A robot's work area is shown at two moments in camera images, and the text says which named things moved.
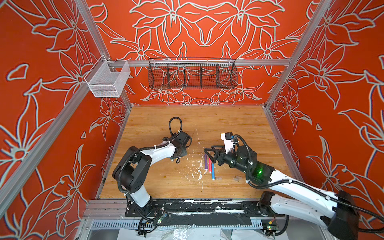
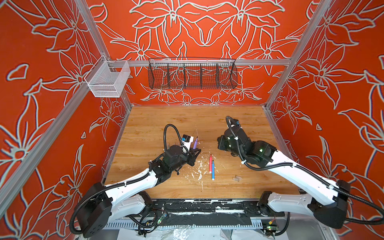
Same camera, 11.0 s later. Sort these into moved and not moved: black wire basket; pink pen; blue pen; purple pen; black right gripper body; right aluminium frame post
Moved: black right gripper body; purple pen
Not moved: blue pen; right aluminium frame post; pink pen; black wire basket
